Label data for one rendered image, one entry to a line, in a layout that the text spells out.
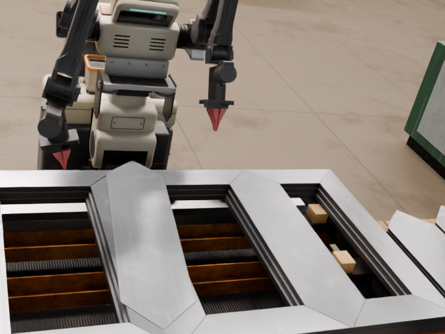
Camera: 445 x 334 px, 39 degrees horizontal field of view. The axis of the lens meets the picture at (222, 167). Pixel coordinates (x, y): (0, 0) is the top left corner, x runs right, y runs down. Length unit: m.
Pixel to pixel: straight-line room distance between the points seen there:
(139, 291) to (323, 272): 0.52
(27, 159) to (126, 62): 1.62
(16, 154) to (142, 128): 1.51
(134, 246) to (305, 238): 0.51
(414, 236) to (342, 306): 0.52
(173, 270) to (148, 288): 0.10
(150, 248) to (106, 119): 0.76
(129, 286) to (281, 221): 0.57
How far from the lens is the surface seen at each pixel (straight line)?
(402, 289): 1.83
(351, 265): 1.91
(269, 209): 1.93
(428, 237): 2.11
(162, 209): 1.81
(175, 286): 1.55
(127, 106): 2.31
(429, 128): 4.71
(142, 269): 1.59
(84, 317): 1.90
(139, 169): 1.99
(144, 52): 2.21
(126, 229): 1.71
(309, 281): 1.69
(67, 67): 1.64
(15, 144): 3.83
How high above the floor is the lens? 1.87
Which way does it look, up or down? 29 degrees down
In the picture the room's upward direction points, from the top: 13 degrees clockwise
